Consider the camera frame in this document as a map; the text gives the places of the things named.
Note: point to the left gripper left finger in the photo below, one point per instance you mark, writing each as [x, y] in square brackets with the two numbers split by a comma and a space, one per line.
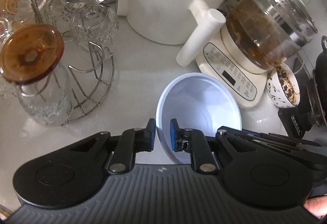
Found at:
[123, 148]

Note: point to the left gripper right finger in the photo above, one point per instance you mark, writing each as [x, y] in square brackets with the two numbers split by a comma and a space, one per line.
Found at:
[194, 142]

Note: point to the light blue bowl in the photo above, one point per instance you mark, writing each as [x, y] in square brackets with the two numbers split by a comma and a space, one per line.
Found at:
[197, 101]

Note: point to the person right hand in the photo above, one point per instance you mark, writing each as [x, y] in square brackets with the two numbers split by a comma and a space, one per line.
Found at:
[317, 206]

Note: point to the white kettle base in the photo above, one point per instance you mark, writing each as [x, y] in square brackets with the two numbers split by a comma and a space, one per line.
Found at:
[223, 60]

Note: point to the bowl with tea leaves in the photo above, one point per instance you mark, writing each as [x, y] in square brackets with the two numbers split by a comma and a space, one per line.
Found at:
[282, 88]

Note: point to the clear crystal glass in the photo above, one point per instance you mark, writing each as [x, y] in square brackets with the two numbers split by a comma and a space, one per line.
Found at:
[93, 20]

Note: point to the amber base glass cup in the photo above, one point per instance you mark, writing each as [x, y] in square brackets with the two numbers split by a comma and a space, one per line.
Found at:
[31, 61]

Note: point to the glass kettle with tea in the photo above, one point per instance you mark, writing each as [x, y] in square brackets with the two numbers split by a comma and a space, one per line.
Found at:
[262, 34]

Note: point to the wire glass rack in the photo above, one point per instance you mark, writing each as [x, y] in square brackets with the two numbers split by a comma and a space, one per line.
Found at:
[57, 15]

